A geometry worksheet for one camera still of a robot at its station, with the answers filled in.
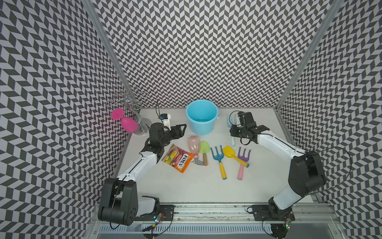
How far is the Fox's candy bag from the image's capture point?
0.89 metres

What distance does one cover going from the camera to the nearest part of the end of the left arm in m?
0.65

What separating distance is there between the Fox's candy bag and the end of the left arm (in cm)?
21
